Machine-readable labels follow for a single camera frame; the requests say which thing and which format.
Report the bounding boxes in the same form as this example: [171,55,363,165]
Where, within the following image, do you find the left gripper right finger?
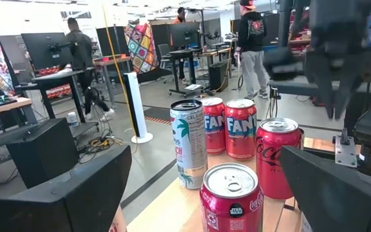
[279,145,371,232]

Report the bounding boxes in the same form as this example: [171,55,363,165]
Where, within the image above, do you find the grey desk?
[267,75,371,119]

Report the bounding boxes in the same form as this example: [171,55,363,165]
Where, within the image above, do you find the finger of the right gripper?
[334,61,365,121]
[304,54,334,119]

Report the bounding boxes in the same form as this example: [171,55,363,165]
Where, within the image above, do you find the red Coca-Cola Zero can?
[255,117,305,200]

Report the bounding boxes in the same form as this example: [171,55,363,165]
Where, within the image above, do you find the colourful patchwork quilt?
[124,21,160,75]

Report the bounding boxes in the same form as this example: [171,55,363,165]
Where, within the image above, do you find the red tool cabinet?
[37,66,73,100]

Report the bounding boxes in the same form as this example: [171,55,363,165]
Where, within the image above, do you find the black standing desk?
[167,47,205,98]

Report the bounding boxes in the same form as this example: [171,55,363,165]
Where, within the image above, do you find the white plastic bottle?
[66,111,81,128]

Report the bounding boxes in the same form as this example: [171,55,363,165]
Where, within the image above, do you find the wooden worktable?
[0,96,38,136]

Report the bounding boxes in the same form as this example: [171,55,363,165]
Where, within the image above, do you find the black equipment case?
[6,117,81,189]

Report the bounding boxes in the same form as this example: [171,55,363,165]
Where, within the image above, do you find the wooden shelf with black legs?
[126,151,305,232]

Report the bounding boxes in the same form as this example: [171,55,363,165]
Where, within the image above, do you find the black office chair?
[157,43,177,85]

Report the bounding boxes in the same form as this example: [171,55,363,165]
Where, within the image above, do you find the person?
[233,0,270,101]
[173,6,187,25]
[63,17,116,121]

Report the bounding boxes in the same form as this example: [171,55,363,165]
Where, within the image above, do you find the white Celsius can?
[169,99,209,190]

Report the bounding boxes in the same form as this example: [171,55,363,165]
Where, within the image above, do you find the wooden workbench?
[91,54,132,109]

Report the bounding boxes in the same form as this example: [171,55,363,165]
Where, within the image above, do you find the black waste bin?
[208,60,230,93]

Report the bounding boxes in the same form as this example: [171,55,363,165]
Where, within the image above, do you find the red Fanta strawberry can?
[224,98,258,162]
[200,97,227,156]

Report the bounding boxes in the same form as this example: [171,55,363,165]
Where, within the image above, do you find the black computer monitor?
[168,21,202,50]
[20,32,74,71]

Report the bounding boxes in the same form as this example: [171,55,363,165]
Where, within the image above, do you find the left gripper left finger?
[0,144,133,232]

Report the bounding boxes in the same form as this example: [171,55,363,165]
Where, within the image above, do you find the yellow cable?
[100,5,138,139]

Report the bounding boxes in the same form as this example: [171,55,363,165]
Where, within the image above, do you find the tangled floor cables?
[77,128,131,164]

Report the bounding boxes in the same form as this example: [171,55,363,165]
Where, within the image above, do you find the white tower fan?
[122,71,155,145]

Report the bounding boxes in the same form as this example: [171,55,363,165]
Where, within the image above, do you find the black mat with orange-striped edge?
[143,106,173,126]

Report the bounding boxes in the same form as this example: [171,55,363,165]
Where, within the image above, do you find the black monitor pole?
[277,0,293,49]

